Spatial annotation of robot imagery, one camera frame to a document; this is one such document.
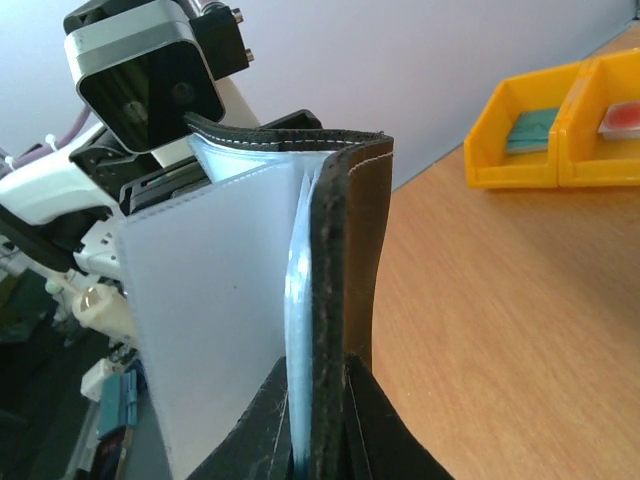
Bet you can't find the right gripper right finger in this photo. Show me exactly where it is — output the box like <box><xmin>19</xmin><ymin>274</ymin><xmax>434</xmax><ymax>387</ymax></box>
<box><xmin>339</xmin><ymin>354</ymin><xmax>450</xmax><ymax>480</ymax></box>

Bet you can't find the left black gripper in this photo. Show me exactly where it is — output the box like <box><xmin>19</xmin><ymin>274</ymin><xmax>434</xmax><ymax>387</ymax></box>
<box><xmin>117</xmin><ymin>109</ymin><xmax>326</xmax><ymax>221</ymax></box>

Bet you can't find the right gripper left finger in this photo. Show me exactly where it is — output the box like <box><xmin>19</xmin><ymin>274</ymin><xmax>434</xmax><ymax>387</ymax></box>
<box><xmin>189</xmin><ymin>358</ymin><xmax>291</xmax><ymax>480</ymax></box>

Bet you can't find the black leather card holder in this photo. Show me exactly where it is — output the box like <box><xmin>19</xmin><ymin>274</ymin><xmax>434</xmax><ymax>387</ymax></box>
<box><xmin>117</xmin><ymin>127</ymin><xmax>394</xmax><ymax>479</ymax></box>

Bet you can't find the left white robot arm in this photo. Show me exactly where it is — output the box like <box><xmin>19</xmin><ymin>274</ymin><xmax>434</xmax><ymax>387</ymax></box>
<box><xmin>1</xmin><ymin>124</ymin><xmax>324</xmax><ymax>281</ymax></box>

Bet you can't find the teal card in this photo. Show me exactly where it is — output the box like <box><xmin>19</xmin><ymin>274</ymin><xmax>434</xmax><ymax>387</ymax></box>
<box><xmin>505</xmin><ymin>108</ymin><xmax>559</xmax><ymax>155</ymax></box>

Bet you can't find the white red card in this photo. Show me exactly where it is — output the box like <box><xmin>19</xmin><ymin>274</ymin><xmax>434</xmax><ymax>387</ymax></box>
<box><xmin>598</xmin><ymin>100</ymin><xmax>640</xmax><ymax>140</ymax></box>

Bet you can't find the yellow bin left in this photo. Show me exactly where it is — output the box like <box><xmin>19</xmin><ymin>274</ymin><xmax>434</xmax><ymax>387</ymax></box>
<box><xmin>464</xmin><ymin>61</ymin><xmax>588</xmax><ymax>189</ymax></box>

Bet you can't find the yellow bin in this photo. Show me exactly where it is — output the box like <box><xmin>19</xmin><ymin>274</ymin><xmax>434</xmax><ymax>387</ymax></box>
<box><xmin>558</xmin><ymin>48</ymin><xmax>639</xmax><ymax>187</ymax></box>
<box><xmin>464</xmin><ymin>61</ymin><xmax>588</xmax><ymax>189</ymax></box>

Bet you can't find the yellow bin middle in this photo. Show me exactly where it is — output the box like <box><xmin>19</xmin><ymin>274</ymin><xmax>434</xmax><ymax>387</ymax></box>
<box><xmin>558</xmin><ymin>48</ymin><xmax>639</xmax><ymax>187</ymax></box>

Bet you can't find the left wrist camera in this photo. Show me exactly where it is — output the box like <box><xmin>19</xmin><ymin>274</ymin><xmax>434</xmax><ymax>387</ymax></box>
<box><xmin>63</xmin><ymin>0</ymin><xmax>257</xmax><ymax>153</ymax></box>

